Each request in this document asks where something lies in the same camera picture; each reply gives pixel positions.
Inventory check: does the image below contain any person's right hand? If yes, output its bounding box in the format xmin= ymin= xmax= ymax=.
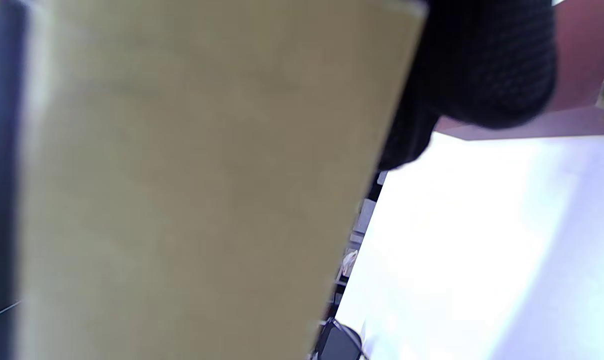
xmin=377 ymin=0 xmax=558 ymax=171

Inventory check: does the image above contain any brown sliding storage box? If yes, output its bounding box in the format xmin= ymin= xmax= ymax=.
xmin=12 ymin=0 xmax=430 ymax=360
xmin=432 ymin=0 xmax=604 ymax=142

